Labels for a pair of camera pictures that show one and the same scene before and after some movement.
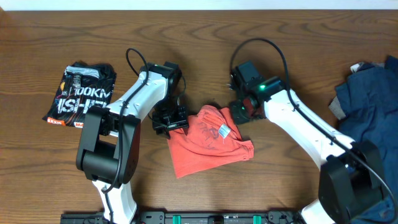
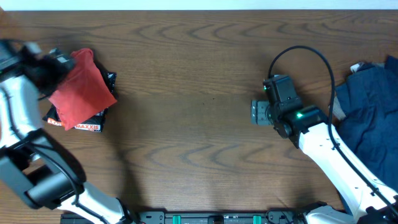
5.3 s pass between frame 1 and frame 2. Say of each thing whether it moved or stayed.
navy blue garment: stayed
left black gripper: moved
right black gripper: moved
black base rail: stayed
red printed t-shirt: moved
